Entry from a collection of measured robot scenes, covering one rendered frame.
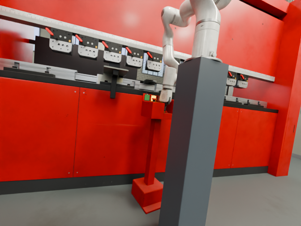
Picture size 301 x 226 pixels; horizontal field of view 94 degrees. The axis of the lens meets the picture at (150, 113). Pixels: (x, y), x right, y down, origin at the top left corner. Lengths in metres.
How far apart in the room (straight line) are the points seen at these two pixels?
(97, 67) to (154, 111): 1.12
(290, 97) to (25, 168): 2.85
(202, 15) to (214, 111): 0.47
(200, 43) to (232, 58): 1.28
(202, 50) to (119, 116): 0.81
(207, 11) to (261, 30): 1.69
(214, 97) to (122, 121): 0.79
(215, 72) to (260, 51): 1.72
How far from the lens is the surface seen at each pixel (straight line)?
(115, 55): 1.39
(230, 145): 1.95
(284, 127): 2.51
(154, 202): 1.28
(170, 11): 1.24
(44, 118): 1.31
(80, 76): 1.63
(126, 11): 1.56
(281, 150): 2.55
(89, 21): 1.48
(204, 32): 0.82
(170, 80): 1.10
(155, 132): 1.11
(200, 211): 0.92
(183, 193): 0.79
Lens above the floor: 0.77
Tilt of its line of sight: 4 degrees down
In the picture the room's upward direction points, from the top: 7 degrees clockwise
